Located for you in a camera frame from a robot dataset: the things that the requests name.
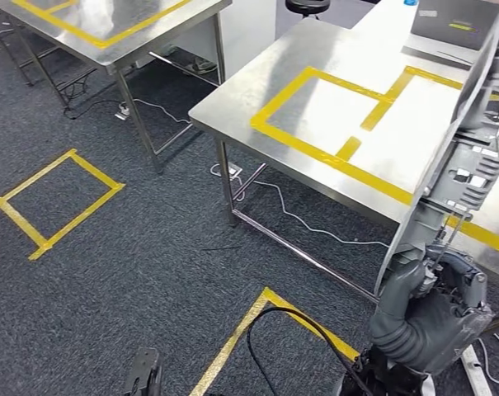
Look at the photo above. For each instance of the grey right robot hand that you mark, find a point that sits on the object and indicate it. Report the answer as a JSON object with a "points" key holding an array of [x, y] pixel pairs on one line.
{"points": [[422, 333]]}

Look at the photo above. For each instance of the silver wheel hubcap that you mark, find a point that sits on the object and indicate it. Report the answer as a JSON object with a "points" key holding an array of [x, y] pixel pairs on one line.
{"points": [[471, 175]]}

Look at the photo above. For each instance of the white floor socket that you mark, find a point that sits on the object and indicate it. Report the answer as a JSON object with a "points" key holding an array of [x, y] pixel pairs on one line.
{"points": [[232, 171]]}

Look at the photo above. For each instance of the grey laptop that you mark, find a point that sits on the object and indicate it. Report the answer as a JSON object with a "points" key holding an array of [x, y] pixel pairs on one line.
{"points": [[451, 22]]}

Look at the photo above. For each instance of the clear bottle with blue cap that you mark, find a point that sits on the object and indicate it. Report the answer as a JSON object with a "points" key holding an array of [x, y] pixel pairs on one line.
{"points": [[410, 2]]}

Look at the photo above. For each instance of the black round stool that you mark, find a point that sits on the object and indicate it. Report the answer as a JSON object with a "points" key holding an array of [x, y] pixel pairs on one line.
{"points": [[306, 5]]}

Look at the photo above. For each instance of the yellow double tape frame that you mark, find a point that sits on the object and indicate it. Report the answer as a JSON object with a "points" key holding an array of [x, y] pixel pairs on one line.
{"points": [[315, 154]]}

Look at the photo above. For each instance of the yellow floor tape frame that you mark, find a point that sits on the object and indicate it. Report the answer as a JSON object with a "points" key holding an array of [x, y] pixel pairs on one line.
{"points": [[115, 187], [232, 341]]}

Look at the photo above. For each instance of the steel workbench with double frame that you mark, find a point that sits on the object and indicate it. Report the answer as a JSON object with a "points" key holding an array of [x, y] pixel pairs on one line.
{"points": [[253, 93]]}

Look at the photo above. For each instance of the steel workbench with single frame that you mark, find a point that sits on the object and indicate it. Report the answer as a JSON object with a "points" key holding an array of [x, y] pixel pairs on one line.
{"points": [[150, 33]]}

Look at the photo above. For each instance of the yellow single tape frame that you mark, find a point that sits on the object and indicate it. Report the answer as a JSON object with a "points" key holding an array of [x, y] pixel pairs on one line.
{"points": [[105, 42]]}

